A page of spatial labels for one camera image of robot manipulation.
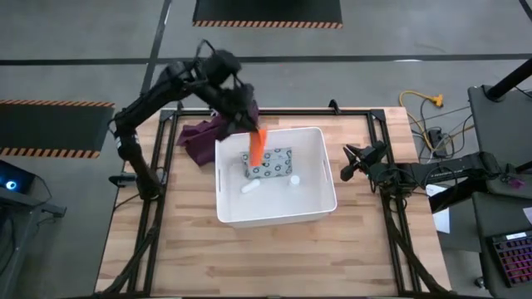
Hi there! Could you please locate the maroon cloth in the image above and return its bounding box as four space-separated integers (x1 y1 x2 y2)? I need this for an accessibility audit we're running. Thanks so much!
176 112 261 168

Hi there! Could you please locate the white paper sheet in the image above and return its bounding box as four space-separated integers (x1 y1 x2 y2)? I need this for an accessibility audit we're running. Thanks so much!
425 184 451 235

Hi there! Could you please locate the white lying bottle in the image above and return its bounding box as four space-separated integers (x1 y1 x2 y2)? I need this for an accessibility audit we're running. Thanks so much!
240 178 262 195

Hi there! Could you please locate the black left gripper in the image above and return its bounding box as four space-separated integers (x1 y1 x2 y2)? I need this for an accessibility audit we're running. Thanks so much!
219 81 261 140

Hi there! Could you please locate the grey equipment stand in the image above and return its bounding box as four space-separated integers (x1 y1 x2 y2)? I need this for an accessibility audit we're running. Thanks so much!
0 186 68 294

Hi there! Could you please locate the keyboard with purple lights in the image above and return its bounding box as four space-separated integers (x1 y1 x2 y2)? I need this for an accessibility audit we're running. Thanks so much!
490 230 532 289

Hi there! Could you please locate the grey patterned pouch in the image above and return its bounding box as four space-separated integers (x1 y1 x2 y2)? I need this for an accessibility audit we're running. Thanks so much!
240 147 294 180

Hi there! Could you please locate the black power strip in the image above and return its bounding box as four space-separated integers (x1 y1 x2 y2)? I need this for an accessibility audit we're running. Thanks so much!
427 128 449 159

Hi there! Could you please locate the black vertical post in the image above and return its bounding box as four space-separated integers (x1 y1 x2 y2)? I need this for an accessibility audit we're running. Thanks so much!
485 56 532 102

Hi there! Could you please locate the orange packet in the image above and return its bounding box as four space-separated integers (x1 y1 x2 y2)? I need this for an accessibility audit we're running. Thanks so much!
249 128 268 168

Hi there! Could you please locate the dark grey desk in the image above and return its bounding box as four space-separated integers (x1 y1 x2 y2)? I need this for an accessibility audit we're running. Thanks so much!
467 84 532 299

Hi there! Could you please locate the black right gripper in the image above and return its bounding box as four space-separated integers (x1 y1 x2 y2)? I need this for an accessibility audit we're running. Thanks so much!
339 140 390 183

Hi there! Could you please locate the black hazard-striped floor mat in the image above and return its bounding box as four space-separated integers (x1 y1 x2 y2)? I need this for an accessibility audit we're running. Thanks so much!
0 99 116 159
191 0 344 30

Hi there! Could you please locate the white plastic basket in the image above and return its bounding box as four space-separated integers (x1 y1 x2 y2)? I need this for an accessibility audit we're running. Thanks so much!
214 126 338 229

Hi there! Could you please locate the black device with blue light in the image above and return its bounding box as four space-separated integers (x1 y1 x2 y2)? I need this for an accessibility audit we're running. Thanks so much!
0 159 37 195

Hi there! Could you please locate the black aluminium table frame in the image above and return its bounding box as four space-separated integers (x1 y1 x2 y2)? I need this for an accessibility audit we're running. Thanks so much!
94 99 458 299

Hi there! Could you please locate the yellow extension cable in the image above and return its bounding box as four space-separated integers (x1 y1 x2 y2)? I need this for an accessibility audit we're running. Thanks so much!
398 90 446 155

